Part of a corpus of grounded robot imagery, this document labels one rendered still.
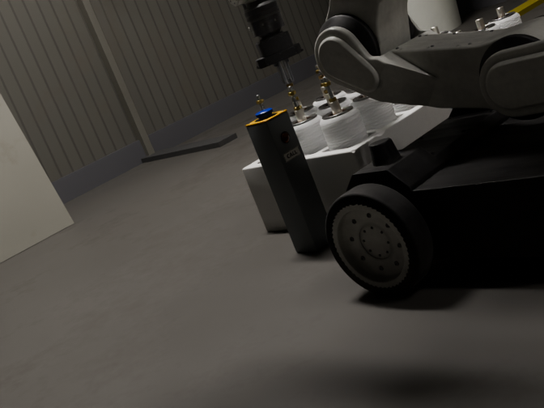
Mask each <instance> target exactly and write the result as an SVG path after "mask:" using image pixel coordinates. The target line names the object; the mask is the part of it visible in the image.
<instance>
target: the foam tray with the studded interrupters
mask: <svg viewBox="0 0 544 408"><path fill-rule="evenodd" d="M451 112H452V109H451V108H434V107H430V106H421V105H417V106H416V107H414V108H412V109H411V110H408V111H405V112H400V113H395V114H396V115H397V116H396V117H397V119H395V120H394V121H392V122H390V123H389V124H388V125H386V126H384V127H382V128H379V129H376V130H369V131H367V133H368V137H367V138H365V139H364V140H363V141H361V142H359V143H357V144H356V145H354V146H353V147H349V148H345V149H341V150H336V151H330V150H329V147H328V146H327V147H325V148H323V149H322V150H320V151H318V152H317V153H315V154H311V155H305V159H306V161H307V163H308V166H309V169H310V172H311V173H312V177H313V180H314V181H315V184H316V187H317V190H318V192H319V194H320V197H321V200H322V202H323V205H324V207H325V211H326V213H328V210H329V208H330V207H331V205H332V204H333V202H334V201H335V200H336V199H337V198H339V197H340V196H342V195H343V194H344V193H345V192H346V189H347V186H348V185H349V182H350V179H351V176H352V175H353V174H355V173H356V172H358V171H359V170H360V169H362V168H364V167H365V166H367V165H368V164H370V163H371V162H372V156H371V152H370V149H369V145H370V144H371V143H373V142H375V141H377V140H380V139H383V138H391V139H392V140H393V143H394V145H395V146H396V148H397V149H398V150H402V149H403V148H405V147H406V146H408V145H409V144H411V143H412V142H413V141H415V140H416V139H418V138H420V137H421V136H422V135H424V134H425V133H426V132H428V131H429V130H431V129H433V128H434V127H436V126H437V125H439V124H440V123H441V122H442V121H444V120H446V119H447V118H448V117H449V115H450V113H451ZM242 171H243V173H244V177H245V179H246V181H247V183H248V185H249V188H250V191H251V193H252V195H253V198H254V201H255V202H256V205H257V208H258V210H259V213H260V215H261V218H262V220H263V223H264V224H265V227H266V230H267V231H268V232H274V231H286V230H287V227H286V224H285V223H284V220H283V217H282V215H281V212H280V210H279V208H278V205H277V202H276V201H275V198H274V195H273V193H272V190H271V188H270V185H269V182H268V180H267V178H266V175H265V173H264V170H263V168H262V165H261V162H260V160H259V159H258V160H257V161H255V162H253V163H252V164H250V165H248V166H247V167H245V168H243V170H242Z"/></svg>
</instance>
